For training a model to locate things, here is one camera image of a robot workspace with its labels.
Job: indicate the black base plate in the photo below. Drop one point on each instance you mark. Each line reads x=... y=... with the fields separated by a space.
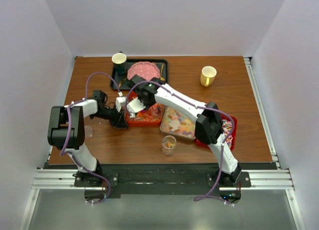
x=158 y=179

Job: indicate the orange candy box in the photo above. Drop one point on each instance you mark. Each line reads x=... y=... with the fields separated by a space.
x=146 y=118

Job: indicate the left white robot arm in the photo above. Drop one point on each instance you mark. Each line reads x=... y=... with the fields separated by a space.
x=66 y=132

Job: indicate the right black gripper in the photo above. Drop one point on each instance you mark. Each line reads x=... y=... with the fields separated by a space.
x=147 y=105

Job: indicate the clear jar lid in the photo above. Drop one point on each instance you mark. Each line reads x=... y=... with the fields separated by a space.
x=88 y=131

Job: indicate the gold fork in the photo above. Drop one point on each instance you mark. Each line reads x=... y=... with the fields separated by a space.
x=161 y=71

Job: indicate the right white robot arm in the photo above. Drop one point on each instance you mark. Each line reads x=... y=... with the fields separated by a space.
x=228 y=165

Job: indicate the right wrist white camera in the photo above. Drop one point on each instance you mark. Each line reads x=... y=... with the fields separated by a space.
x=134 y=107

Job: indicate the pink polka dot plate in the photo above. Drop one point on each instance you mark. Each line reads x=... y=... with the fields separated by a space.
x=143 y=69

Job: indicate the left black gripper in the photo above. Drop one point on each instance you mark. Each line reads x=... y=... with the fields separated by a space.
x=118 y=121

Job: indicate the yellow mug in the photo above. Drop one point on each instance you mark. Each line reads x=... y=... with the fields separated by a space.
x=208 y=74

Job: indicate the dark green cup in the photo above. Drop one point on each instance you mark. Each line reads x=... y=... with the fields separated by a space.
x=119 y=61

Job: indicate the silver tin of gummies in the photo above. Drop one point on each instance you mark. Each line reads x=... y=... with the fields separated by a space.
x=176 y=124

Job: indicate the clear glass jar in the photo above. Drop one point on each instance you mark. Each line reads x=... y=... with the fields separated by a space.
x=168 y=145

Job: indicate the black serving tray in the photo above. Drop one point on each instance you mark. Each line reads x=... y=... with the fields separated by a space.
x=130 y=61

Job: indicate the red box of lollipops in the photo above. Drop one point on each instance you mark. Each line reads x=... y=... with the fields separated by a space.
x=207 y=129

